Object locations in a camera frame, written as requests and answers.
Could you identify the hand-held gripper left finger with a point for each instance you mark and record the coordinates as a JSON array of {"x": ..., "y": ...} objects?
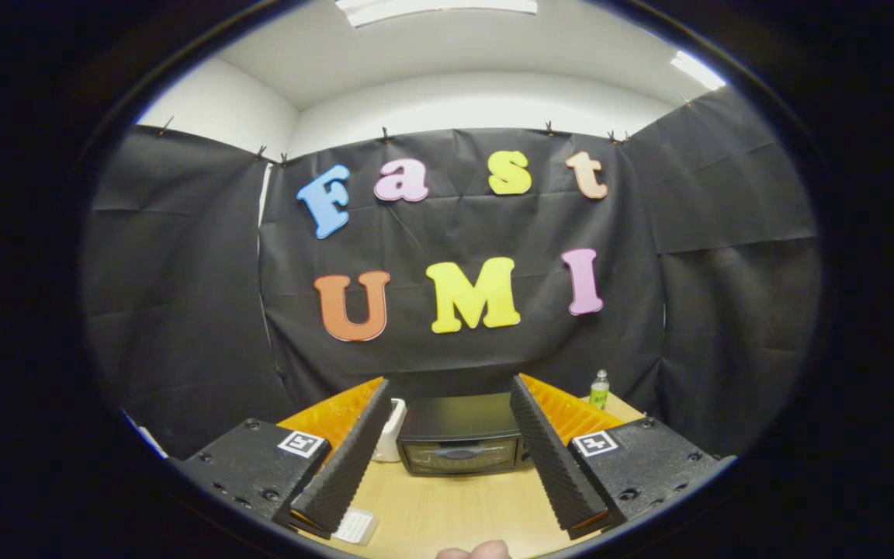
[{"x": 346, "y": 466}]

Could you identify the white plastic food tray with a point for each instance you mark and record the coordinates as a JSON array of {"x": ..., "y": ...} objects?
[{"x": 355, "y": 528}]

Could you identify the long ceiling light panel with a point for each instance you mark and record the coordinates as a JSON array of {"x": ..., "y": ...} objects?
[{"x": 435, "y": 9}]

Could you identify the black backdrop cloth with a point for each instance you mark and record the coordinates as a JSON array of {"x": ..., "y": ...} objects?
[{"x": 455, "y": 229}]

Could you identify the white pop-up toaster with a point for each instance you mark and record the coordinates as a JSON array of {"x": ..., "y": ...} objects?
[{"x": 393, "y": 435}]

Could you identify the black toaster oven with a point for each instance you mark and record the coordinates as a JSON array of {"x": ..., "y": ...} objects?
[{"x": 455, "y": 419}]

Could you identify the green drink bottle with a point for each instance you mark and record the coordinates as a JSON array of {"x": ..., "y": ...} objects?
[{"x": 599, "y": 394}]

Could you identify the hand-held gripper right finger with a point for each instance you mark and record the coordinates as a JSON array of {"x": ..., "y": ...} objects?
[{"x": 559, "y": 466}]

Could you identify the small ceiling light panel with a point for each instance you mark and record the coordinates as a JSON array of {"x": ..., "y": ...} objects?
[{"x": 697, "y": 70}]

